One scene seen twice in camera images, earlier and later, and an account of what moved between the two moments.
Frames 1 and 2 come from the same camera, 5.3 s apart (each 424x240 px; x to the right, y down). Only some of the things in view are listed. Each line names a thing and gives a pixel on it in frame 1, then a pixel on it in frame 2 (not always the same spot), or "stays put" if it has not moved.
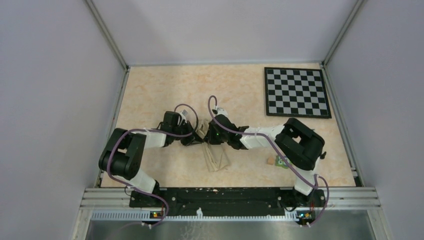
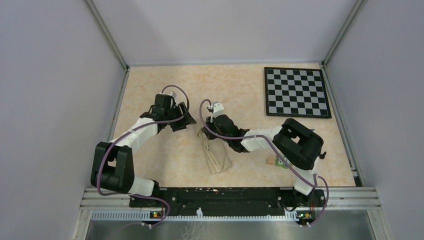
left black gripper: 190,140 -> 182,125
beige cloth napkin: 217,156 stays put
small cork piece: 270,161 stays put
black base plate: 190,201 stays put
